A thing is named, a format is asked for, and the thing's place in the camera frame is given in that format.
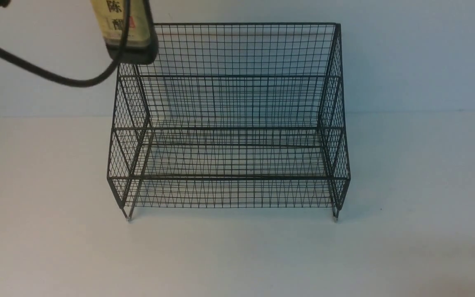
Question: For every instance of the black wire mesh rack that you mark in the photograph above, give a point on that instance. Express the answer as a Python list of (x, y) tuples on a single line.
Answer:
[(233, 115)]

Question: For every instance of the yellow label seasoning bottle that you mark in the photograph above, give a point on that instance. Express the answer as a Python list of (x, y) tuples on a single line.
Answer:
[(142, 41)]

